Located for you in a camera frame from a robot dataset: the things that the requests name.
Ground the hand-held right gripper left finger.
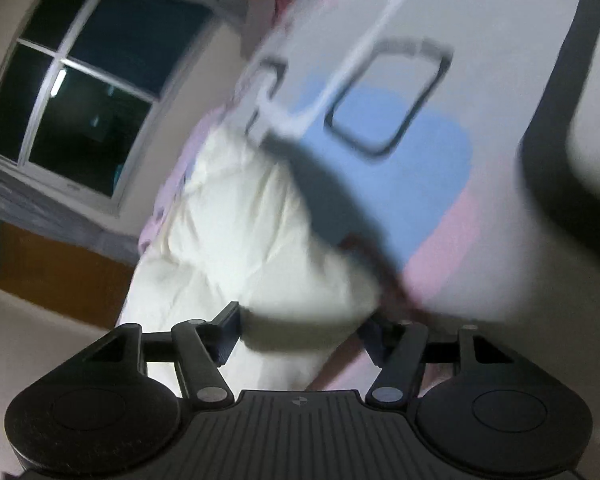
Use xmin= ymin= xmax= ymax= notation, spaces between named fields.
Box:
xmin=86 ymin=301 xmax=244 ymax=405

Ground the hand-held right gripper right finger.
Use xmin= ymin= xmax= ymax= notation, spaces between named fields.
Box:
xmin=356 ymin=310 xmax=515 ymax=407

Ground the white puffer jacket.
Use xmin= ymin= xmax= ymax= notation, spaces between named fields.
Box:
xmin=117 ymin=122 xmax=396 ymax=393

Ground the brown wooden door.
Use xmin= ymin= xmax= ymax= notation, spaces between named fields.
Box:
xmin=0 ymin=210 xmax=137 ymax=315

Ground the bed with patterned sheet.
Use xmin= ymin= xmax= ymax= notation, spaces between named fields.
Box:
xmin=230 ymin=0 xmax=600 ymax=396

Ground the sliding glass window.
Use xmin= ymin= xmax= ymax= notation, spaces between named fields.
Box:
xmin=0 ymin=0 xmax=221 ymax=217

